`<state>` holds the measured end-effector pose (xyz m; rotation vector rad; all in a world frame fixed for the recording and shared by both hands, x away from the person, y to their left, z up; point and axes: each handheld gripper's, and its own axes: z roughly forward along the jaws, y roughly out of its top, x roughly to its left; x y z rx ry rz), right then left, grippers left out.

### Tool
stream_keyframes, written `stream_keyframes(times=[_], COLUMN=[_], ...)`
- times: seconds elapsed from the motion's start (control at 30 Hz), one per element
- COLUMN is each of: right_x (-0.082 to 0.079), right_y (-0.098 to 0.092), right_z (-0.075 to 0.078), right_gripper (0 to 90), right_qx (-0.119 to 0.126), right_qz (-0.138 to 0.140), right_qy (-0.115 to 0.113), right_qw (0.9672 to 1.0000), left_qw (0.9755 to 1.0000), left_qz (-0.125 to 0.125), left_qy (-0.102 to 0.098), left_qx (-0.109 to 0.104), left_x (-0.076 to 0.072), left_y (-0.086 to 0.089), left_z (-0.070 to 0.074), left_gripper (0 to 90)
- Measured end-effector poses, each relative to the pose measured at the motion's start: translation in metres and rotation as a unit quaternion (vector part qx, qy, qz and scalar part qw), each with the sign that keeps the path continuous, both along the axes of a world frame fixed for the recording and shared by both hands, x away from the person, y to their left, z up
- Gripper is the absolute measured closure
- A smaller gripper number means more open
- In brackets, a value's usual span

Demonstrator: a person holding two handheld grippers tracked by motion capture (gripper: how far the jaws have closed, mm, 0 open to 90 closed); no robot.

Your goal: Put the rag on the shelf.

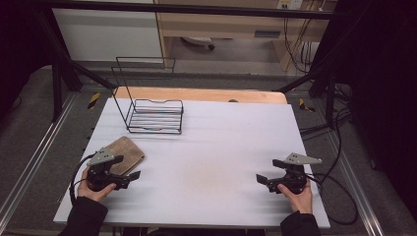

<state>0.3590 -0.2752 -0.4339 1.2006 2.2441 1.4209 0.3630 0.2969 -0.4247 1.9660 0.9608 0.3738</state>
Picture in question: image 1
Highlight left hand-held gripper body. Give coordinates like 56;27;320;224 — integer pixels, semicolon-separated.
86;147;126;193

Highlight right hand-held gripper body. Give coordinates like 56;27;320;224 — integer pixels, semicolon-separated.
272;152;323;195

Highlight black wire rack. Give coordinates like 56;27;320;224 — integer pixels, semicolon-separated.
111;56;185;136

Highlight person's right hand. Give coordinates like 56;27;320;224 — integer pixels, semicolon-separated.
277;180;315;215

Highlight person's left hand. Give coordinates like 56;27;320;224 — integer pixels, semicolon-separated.
77;166;118;204

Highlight yellow black hazard tape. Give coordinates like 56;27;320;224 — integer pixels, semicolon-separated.
87;91;102;110
298;97;316;113

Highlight black curtain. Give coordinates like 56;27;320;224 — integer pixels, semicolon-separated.
333;0;417;217
0;0;45;119

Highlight white cabinet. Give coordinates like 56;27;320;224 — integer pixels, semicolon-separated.
51;8;163;62

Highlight office chair base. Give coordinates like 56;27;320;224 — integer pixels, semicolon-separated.
180;35;216;51

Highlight light wooden desk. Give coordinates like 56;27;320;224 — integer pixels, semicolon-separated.
153;0;338;72

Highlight left hand-held gripper black cable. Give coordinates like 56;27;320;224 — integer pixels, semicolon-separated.
69;152;96;206

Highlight hand-held gripper black cable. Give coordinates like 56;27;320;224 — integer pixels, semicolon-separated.
69;152;96;206
304;172;359;226

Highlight black floor cables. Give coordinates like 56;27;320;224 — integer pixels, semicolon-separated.
299;82;353;139

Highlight right hand-held gripper black cable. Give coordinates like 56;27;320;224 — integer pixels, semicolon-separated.
304;172;359;226

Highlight aluminium floor rail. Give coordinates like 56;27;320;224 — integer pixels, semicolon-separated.
0;92;79;225
323;131;386;236

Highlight hanging desk cables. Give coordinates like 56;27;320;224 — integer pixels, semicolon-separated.
282;16;317;75

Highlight white wall power outlet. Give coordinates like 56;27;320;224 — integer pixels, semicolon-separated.
275;0;304;10

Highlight black metal frame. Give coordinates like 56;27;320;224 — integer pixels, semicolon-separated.
32;0;338;126

